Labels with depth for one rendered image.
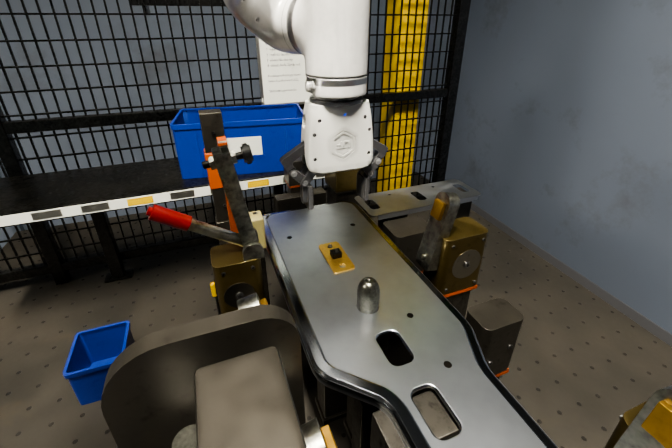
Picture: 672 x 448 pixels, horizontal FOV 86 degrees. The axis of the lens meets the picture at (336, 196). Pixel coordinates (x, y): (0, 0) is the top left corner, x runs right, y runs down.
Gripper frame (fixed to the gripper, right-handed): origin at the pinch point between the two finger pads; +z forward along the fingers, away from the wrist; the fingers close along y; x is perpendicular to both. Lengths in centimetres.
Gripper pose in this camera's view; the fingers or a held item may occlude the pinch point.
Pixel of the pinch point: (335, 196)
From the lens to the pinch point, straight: 57.0
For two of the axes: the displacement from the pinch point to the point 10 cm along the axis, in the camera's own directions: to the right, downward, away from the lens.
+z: 0.0, 9.0, 4.4
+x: -3.6, -4.2, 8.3
